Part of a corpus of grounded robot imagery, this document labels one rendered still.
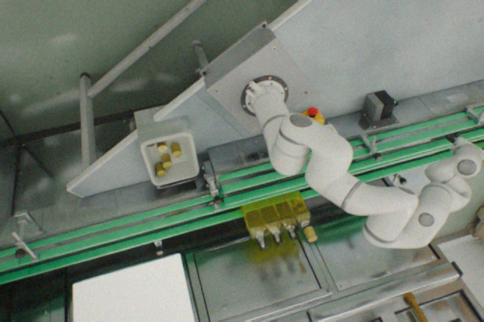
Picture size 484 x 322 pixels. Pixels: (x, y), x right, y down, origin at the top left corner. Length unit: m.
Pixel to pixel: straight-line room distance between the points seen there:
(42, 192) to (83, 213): 0.48
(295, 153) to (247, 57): 0.34
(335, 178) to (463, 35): 0.94
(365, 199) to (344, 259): 0.65
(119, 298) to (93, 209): 0.33
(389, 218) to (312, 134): 0.28
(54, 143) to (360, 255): 1.54
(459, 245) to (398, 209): 4.54
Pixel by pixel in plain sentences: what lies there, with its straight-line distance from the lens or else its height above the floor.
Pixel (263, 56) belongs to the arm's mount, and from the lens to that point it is 1.20.
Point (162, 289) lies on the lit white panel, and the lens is 1.53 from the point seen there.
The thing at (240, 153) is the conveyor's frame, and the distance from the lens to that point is 1.48.
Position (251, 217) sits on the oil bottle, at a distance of 1.45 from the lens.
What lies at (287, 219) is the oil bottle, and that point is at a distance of 1.46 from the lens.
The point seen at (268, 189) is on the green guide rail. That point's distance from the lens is 1.49.
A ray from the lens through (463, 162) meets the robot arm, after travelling 1.34.
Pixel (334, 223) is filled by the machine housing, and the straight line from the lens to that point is 1.69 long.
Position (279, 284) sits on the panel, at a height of 1.23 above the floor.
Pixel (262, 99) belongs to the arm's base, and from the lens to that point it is 1.20.
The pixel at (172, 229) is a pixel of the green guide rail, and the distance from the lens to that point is 1.54.
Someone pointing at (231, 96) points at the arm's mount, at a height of 0.86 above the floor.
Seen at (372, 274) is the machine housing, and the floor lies 1.28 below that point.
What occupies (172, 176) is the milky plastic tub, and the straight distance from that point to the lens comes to 1.48.
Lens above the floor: 1.81
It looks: 41 degrees down
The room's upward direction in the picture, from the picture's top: 158 degrees clockwise
